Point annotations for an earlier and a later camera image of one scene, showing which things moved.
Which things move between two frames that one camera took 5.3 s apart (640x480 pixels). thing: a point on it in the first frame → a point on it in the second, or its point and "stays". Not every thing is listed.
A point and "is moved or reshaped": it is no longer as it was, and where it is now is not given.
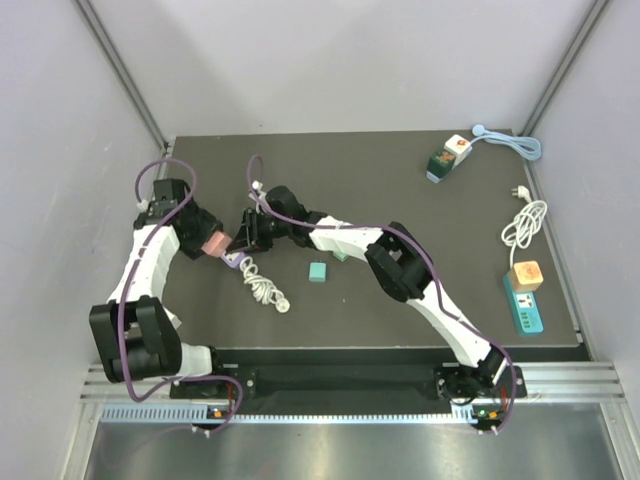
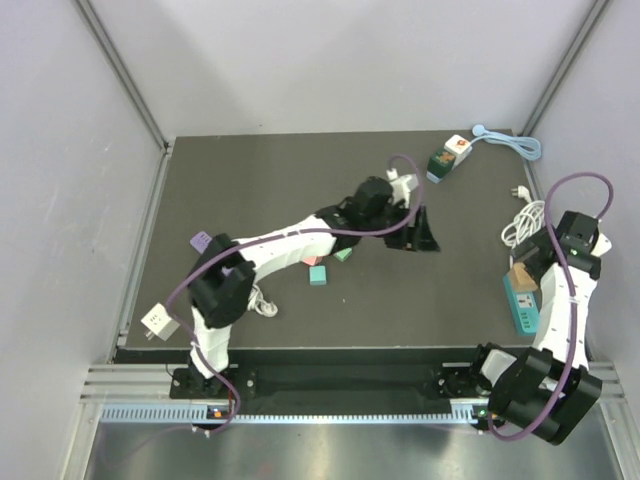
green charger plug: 341,256 stays
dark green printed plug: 440,164 stays
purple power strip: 234,259 is moved or reshaped
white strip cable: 263,289 → 257,303
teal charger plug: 317,272 stays
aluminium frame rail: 99,390 stays
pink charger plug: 216,244 is moved or reshaped
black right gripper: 251,235 → 537,240
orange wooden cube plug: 526,276 stays
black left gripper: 209,223 → 414,238
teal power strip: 524,309 stays
